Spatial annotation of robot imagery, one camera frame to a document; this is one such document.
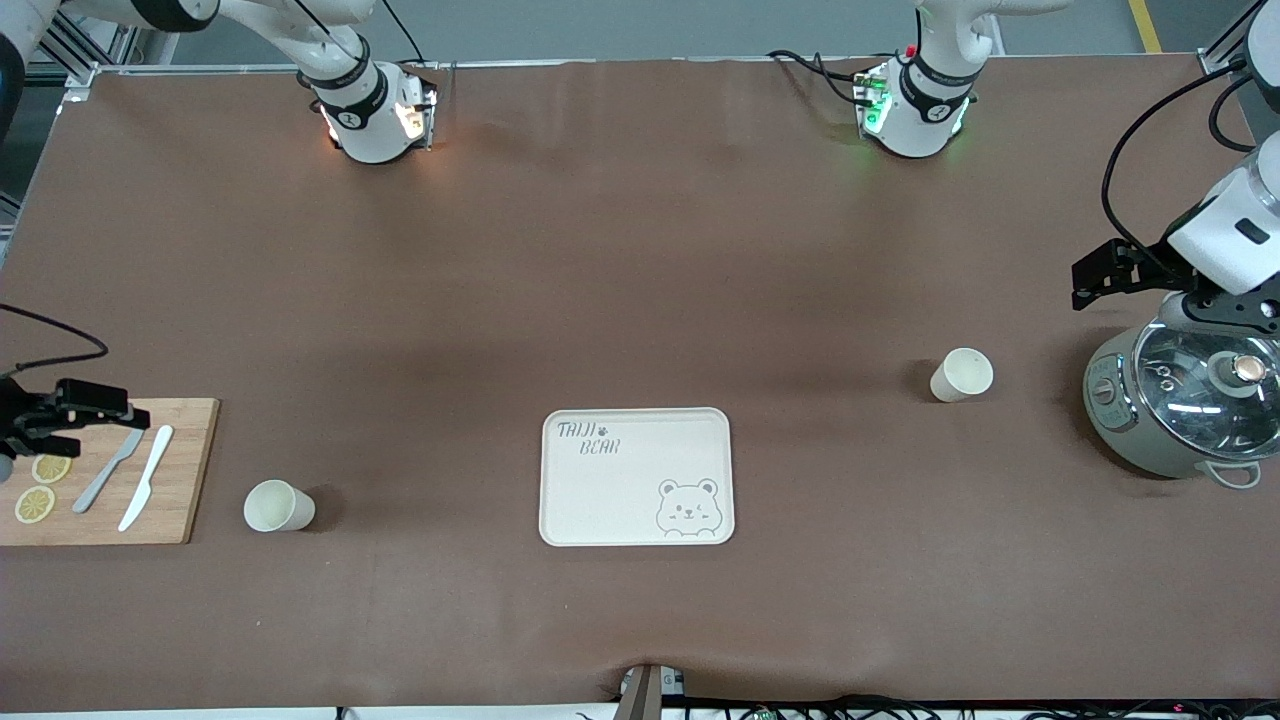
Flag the white IKEA cup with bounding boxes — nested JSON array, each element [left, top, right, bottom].
[[243, 480, 317, 534], [930, 347, 995, 403]]

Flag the grey plastic knife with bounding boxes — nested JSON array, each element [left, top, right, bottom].
[[72, 425, 150, 515]]

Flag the white plastic knife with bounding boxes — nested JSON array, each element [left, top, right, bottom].
[[118, 425, 175, 533]]

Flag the bamboo cutting board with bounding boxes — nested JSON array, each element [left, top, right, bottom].
[[0, 398, 221, 547]]

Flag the grey-green cooking pot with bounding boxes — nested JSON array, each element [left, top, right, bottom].
[[1083, 320, 1280, 491]]

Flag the glass pot lid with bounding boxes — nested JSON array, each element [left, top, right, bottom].
[[1133, 322, 1280, 461]]

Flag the brown table mat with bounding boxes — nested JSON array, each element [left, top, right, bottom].
[[0, 55, 1280, 711]]

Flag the cream bear print tray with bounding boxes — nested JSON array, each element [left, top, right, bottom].
[[539, 407, 736, 548]]

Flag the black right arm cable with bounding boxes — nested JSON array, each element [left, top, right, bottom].
[[0, 303, 109, 374]]

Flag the aluminium frame post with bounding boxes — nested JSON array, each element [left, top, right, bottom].
[[20, 0, 151, 101], [1197, 0, 1263, 76]]

